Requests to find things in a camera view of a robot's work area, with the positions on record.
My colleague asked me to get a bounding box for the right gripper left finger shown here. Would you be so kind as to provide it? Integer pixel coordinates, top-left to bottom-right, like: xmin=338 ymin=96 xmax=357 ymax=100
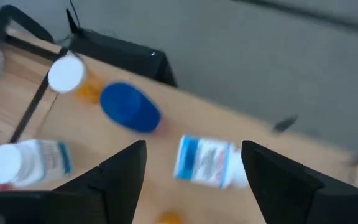
xmin=0 ymin=139 xmax=148 ymax=224

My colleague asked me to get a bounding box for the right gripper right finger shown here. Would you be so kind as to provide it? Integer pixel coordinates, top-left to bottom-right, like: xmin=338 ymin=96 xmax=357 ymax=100
xmin=240 ymin=139 xmax=358 ymax=224

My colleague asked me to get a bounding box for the orange pill bottle white cap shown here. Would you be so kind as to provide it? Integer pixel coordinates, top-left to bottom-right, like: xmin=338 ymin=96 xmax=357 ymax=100
xmin=156 ymin=210 xmax=185 ymax=224
xmin=47 ymin=54 xmax=104 ymax=105

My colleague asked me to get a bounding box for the white labelled medicine bottle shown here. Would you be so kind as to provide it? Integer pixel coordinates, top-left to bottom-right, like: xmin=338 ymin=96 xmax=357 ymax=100
xmin=0 ymin=139 xmax=73 ymax=188
xmin=173 ymin=134 xmax=250 ymax=190

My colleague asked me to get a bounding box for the clear bottle with blue cap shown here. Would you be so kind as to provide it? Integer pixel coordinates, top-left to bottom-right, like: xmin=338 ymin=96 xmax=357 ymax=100
xmin=99 ymin=81 xmax=167 ymax=134

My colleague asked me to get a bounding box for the black equipment box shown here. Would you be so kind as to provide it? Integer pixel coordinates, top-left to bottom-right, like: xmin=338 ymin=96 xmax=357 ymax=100
xmin=68 ymin=27 xmax=178 ymax=88

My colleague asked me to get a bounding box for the wooden shelf with black frame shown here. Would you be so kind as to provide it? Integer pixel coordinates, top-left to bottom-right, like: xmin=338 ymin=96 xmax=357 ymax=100
xmin=7 ymin=46 xmax=358 ymax=224

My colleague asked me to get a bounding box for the black metal rail frame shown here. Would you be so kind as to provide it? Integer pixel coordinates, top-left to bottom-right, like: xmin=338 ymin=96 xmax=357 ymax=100
xmin=0 ymin=26 xmax=67 ymax=62

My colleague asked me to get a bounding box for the black cable loop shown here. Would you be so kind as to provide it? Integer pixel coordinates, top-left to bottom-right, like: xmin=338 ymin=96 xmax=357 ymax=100
xmin=0 ymin=4 xmax=55 ymax=44

